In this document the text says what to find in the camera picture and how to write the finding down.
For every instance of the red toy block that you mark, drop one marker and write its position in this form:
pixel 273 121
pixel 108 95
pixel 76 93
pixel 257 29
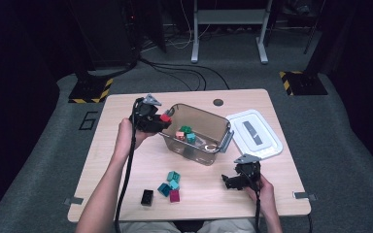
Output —
pixel 165 117

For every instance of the dark teal toy block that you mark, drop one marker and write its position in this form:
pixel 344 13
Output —
pixel 164 189

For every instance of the person's beige shorts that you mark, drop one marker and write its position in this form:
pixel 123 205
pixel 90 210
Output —
pixel 149 227

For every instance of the magenta toy block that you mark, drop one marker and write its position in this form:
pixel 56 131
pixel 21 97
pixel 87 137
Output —
pixel 174 196

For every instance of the white metal desk frame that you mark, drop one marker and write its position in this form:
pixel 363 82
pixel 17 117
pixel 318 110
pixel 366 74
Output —
pixel 230 16

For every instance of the grey table bracket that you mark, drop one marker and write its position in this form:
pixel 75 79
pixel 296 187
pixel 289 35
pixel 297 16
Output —
pixel 74 201
pixel 304 195

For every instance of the black yellow striped base plate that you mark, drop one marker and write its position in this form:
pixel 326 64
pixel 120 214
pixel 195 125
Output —
pixel 304 84
pixel 90 90

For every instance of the dark cabinet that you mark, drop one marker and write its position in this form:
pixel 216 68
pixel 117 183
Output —
pixel 110 32

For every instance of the clear plastic storage container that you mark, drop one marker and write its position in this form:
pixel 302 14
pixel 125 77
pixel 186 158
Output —
pixel 207 119

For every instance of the green toy block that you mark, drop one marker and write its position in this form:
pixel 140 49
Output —
pixel 185 129

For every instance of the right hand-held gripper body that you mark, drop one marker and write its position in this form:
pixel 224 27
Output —
pixel 249 171

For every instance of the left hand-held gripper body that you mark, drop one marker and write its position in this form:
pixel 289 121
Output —
pixel 142 113

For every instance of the person's right hand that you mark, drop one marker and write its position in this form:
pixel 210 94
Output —
pixel 265 197

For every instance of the white container lid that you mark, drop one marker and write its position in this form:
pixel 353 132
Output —
pixel 265 129

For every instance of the light teal toy block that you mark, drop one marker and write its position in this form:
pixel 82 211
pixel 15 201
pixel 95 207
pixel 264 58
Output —
pixel 191 138
pixel 174 184

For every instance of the person's left hand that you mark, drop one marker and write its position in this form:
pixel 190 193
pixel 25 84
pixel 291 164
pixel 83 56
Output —
pixel 124 139

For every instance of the wide teal toy block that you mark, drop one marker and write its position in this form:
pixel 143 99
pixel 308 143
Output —
pixel 174 176

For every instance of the black toy block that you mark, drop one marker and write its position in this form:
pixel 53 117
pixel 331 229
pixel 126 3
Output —
pixel 147 197

